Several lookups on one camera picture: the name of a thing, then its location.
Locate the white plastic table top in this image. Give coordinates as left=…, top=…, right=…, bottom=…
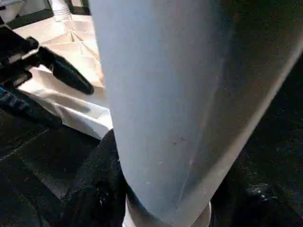
left=13, top=13, right=115, bottom=140

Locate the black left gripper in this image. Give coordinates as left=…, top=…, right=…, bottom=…
left=0, top=26, right=95, bottom=129

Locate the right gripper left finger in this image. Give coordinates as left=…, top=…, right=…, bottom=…
left=61, top=129, right=128, bottom=227

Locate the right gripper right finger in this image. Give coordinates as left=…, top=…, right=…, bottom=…
left=209, top=161, right=303, bottom=227

